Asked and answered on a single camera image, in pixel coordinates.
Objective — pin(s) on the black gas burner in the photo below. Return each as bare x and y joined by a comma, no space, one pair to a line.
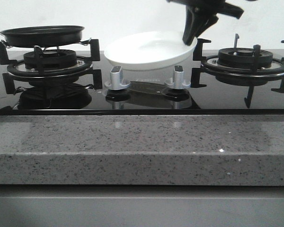
51,59
243,58

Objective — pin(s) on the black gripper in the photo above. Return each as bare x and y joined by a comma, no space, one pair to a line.
195,11

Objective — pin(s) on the black frying pan mint handle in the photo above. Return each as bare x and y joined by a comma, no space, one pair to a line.
43,36

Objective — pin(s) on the black pan support burner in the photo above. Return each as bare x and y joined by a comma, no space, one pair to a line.
276,70
18,70

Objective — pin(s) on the black right gas burner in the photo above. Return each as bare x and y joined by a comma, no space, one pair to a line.
243,58

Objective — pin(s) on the silver right stove knob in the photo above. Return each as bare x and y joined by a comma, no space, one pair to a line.
177,81

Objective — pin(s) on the silver left stove knob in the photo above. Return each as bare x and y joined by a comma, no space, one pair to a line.
117,81

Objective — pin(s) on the black pan support right burner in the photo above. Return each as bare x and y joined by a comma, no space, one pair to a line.
276,70

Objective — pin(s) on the black left gas burner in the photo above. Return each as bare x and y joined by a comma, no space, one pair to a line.
51,59

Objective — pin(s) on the white ceramic plate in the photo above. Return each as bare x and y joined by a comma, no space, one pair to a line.
149,50

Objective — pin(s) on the black pan support left burner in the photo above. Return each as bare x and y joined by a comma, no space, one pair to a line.
18,70

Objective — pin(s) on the black glass cooktop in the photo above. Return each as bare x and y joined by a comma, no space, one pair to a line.
209,94

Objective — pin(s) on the silver stove knob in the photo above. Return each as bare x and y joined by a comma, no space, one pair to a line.
117,81
177,81

